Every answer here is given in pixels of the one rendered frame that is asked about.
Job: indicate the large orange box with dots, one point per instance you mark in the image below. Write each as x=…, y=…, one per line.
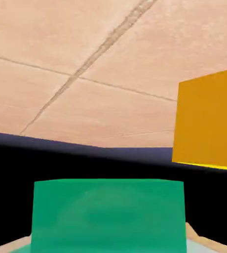
x=208, y=122

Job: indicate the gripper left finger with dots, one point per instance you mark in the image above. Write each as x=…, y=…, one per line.
x=21, y=247

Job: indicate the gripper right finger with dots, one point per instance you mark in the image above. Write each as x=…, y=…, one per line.
x=196, y=245

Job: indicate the small green cube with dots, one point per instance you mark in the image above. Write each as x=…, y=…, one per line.
x=107, y=217

